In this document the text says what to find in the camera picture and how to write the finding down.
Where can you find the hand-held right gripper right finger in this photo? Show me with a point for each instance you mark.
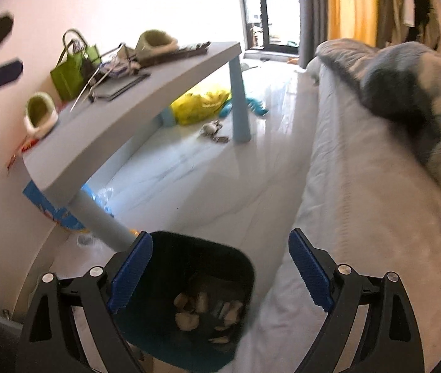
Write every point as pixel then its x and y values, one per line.
pixel 309 272

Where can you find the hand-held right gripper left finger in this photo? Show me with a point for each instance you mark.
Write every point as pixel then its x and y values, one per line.
pixel 131 276

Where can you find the dark trash bin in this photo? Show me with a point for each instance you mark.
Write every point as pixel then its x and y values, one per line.
pixel 205 260

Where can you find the green fuzzy slipper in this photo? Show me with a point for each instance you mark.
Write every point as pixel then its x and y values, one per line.
pixel 41 114
pixel 156 42

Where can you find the pile of beige scraps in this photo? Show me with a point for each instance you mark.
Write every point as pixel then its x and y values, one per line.
pixel 189 312

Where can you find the red packet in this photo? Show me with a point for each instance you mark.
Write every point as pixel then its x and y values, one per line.
pixel 26 145

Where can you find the green tote bag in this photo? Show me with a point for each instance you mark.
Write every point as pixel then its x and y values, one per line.
pixel 71 74

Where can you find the clear plastic bottle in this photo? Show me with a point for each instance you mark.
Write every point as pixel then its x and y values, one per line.
pixel 104 200

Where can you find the bed with grey sheet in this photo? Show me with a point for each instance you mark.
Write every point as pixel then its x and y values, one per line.
pixel 360 202

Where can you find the blue printed box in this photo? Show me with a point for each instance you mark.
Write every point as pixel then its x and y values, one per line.
pixel 47 206

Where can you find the dark flat notebook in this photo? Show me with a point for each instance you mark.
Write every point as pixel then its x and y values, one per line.
pixel 115 87

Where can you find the light blue table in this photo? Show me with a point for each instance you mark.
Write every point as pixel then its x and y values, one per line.
pixel 146 97

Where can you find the teal plush toy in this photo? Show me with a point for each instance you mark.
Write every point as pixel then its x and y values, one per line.
pixel 253 105

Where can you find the yellow plastic bag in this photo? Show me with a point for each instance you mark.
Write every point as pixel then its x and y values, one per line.
pixel 199 103

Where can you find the dark long brush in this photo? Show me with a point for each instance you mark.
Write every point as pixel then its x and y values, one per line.
pixel 181 52

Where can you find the small orange object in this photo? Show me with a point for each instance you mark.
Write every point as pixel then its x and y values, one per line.
pixel 292 61

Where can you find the blue patterned fleece blanket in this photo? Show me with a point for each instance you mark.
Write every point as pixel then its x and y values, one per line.
pixel 410 81

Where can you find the grey curtain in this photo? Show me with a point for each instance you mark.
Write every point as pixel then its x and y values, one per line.
pixel 313 11

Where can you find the black framed window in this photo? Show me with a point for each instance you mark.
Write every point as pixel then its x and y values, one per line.
pixel 267 7

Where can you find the yellow curtain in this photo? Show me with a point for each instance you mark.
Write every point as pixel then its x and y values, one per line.
pixel 352 4

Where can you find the beige hanging coat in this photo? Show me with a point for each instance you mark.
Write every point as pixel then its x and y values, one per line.
pixel 389 7

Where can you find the white hanging shirt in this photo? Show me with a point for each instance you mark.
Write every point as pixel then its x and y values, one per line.
pixel 408 4

